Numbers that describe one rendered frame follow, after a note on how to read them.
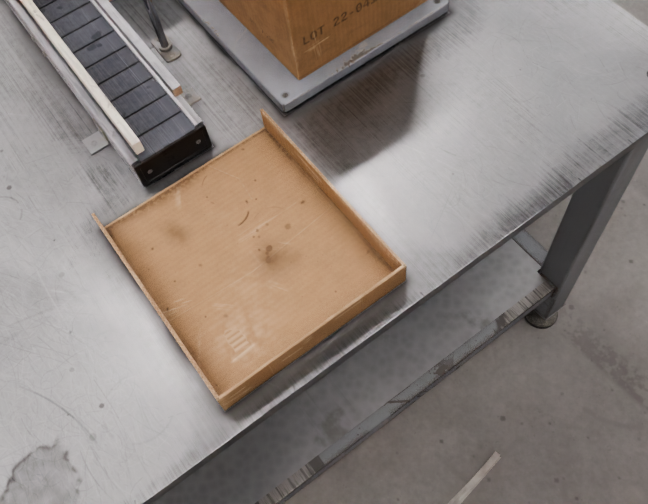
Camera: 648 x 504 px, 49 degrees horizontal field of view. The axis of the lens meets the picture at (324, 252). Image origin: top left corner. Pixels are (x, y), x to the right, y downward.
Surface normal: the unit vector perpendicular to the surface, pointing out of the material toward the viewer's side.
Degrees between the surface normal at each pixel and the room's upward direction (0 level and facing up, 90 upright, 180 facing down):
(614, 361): 0
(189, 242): 0
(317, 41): 90
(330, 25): 90
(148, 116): 0
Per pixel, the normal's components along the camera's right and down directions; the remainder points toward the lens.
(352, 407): -0.09, -0.48
